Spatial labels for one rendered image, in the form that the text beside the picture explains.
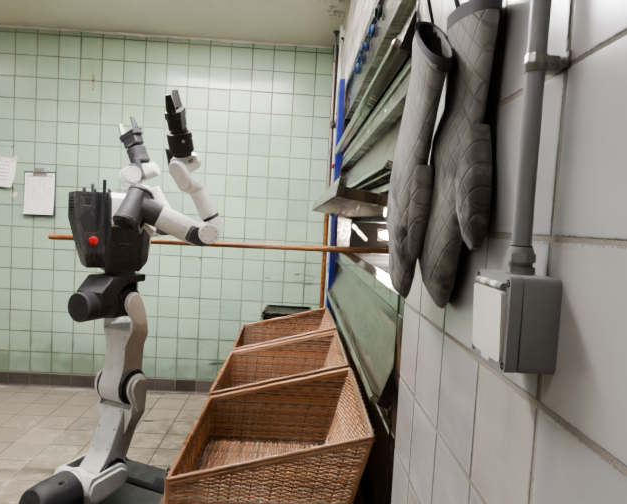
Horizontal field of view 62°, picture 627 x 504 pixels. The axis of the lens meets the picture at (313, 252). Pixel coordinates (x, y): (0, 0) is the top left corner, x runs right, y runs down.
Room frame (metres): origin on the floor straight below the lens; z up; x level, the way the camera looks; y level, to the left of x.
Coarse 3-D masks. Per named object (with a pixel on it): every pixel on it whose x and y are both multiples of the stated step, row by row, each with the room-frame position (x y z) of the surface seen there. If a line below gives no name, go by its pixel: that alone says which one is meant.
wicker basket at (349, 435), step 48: (288, 384) 1.68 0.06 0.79; (336, 384) 1.68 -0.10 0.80; (192, 432) 1.39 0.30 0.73; (240, 432) 1.68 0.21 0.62; (288, 432) 1.68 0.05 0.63; (336, 432) 1.55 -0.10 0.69; (192, 480) 1.14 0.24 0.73; (240, 480) 1.14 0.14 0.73; (288, 480) 1.14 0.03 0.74; (336, 480) 1.15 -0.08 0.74
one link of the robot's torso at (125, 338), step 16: (128, 304) 2.01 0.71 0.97; (112, 320) 2.13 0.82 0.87; (128, 320) 2.14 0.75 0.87; (144, 320) 2.09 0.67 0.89; (112, 336) 2.07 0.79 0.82; (128, 336) 2.04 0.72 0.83; (144, 336) 2.12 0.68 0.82; (112, 352) 2.06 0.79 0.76; (128, 352) 2.06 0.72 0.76; (112, 368) 2.05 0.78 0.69; (128, 368) 2.06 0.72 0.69; (112, 384) 2.03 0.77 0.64; (112, 400) 2.06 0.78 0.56; (128, 400) 2.05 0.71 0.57
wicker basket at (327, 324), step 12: (312, 312) 2.87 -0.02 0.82; (324, 312) 2.88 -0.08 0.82; (252, 324) 2.86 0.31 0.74; (264, 324) 2.86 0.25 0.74; (276, 324) 2.87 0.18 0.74; (288, 324) 2.87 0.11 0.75; (300, 324) 2.87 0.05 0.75; (312, 324) 2.88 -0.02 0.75; (324, 324) 2.74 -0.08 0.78; (336, 324) 2.42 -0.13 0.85; (240, 336) 2.58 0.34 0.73; (252, 336) 2.86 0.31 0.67; (264, 336) 2.86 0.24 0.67; (276, 336) 2.86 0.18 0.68; (288, 336) 2.87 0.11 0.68; (300, 336) 2.33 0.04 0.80; (240, 348) 2.32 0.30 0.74; (276, 348) 2.33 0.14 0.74
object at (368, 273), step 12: (336, 252) 2.90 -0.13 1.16; (348, 264) 2.21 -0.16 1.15; (360, 264) 1.91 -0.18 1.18; (360, 276) 1.79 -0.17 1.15; (372, 276) 1.52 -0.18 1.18; (384, 276) 1.52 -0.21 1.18; (372, 288) 1.50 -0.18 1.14; (384, 288) 1.30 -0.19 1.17; (384, 300) 1.30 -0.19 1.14; (396, 300) 1.14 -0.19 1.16
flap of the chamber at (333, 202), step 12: (336, 192) 1.13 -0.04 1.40; (348, 192) 1.13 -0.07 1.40; (360, 192) 1.14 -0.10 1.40; (372, 192) 1.14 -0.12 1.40; (324, 204) 1.71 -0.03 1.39; (336, 204) 1.53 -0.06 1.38; (348, 204) 1.38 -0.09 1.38; (360, 204) 1.26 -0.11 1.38; (372, 204) 1.16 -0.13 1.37; (384, 204) 1.14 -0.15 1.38; (348, 216) 2.51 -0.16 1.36; (360, 216) 2.14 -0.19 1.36; (372, 216) 1.86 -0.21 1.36
